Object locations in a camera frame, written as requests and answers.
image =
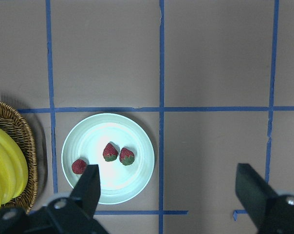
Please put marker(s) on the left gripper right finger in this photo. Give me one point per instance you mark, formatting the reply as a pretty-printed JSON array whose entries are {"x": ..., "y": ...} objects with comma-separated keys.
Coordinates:
[{"x": 257, "y": 197}]

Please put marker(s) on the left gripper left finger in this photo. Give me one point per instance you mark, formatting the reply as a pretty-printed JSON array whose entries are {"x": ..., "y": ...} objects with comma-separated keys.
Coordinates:
[{"x": 87, "y": 190}]

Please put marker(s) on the plain red strawberry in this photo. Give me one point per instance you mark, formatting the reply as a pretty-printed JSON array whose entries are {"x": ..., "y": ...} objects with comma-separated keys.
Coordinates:
[{"x": 79, "y": 166}]

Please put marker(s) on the strawberry with green leaves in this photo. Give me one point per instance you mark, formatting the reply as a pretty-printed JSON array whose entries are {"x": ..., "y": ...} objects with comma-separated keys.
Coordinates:
[{"x": 126, "y": 157}]

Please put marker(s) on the light green plate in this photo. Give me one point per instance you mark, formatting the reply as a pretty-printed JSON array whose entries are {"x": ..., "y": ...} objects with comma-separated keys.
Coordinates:
[{"x": 87, "y": 140}]

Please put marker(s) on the yellow banana bunch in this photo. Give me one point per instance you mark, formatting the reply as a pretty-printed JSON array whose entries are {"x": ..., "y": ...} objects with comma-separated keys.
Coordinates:
[{"x": 13, "y": 169}]

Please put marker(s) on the wicker basket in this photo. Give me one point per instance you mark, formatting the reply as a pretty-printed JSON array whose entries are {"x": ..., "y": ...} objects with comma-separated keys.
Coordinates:
[{"x": 16, "y": 126}]

